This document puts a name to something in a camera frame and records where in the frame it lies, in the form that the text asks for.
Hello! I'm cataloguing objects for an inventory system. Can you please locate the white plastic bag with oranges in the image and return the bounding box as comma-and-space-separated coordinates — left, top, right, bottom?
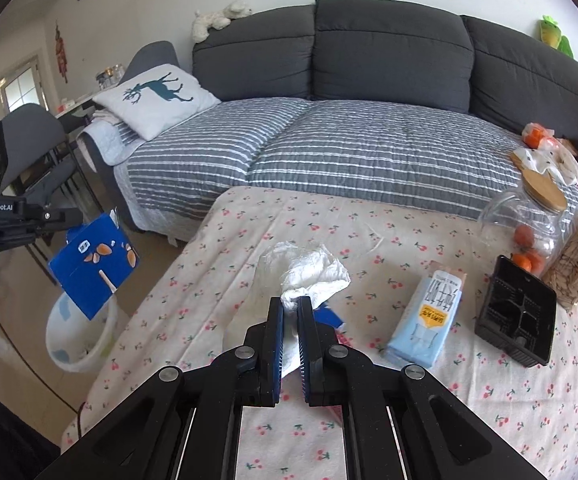
512, 121, 578, 196

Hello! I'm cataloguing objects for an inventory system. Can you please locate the white dotted trash bin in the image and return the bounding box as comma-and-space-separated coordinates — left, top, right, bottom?
44, 290, 120, 373

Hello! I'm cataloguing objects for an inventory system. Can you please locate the grey chair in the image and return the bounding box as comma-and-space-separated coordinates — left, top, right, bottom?
0, 102, 104, 271
119, 41, 180, 86

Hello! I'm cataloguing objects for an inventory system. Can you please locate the grey striped blanket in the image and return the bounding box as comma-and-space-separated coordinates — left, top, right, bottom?
114, 97, 578, 241

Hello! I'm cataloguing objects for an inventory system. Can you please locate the dark grey sofa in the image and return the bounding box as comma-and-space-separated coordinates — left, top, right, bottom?
76, 0, 578, 231

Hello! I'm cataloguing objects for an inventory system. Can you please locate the light blue tissue pack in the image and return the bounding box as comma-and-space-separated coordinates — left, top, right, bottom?
380, 261, 470, 368

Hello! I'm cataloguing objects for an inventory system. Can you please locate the white quilted blanket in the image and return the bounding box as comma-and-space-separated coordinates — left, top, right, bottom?
76, 110, 142, 166

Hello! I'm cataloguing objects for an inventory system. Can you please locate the white dining table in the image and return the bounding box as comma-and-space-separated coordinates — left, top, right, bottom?
54, 62, 124, 121

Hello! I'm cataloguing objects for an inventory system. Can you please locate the white tissue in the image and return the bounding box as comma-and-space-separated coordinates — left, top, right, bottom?
259, 241, 352, 377

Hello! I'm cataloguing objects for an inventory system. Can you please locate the red hanging ornament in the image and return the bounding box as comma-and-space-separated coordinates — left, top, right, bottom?
54, 22, 70, 83

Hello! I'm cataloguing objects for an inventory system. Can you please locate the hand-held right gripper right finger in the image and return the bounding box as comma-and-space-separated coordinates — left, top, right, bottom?
296, 296, 550, 480

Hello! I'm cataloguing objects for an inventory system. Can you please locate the white deer print pillow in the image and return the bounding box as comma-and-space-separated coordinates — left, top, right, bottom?
91, 64, 222, 142

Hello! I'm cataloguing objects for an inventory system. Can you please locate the glass pitcher with wooden lid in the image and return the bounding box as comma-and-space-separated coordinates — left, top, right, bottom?
478, 167, 570, 281

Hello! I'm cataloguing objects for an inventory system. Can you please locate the black plastic tray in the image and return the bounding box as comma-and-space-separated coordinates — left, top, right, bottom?
474, 255, 558, 367

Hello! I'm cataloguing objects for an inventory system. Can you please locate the blue cardboard box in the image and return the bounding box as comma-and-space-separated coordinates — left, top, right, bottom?
48, 212, 140, 320

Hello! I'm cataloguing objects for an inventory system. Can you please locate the white plush toy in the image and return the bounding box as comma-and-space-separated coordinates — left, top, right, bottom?
190, 0, 253, 43

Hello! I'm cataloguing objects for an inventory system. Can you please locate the cherry print tablecloth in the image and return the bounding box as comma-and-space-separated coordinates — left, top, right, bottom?
61, 185, 578, 480

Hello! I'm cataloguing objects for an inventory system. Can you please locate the green plush toy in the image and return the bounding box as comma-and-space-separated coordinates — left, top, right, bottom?
536, 14, 575, 60

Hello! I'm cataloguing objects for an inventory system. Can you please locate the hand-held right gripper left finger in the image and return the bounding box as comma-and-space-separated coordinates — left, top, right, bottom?
59, 296, 286, 480

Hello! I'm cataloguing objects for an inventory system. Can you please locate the small blue wrapper scrap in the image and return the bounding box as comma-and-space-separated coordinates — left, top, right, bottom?
316, 305, 346, 331

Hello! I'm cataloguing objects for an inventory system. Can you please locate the black cable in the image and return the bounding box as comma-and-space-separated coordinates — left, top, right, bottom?
0, 305, 87, 413

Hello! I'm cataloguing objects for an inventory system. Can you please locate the clear plastic jar of sticks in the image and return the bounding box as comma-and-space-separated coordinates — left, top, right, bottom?
539, 195, 578, 311

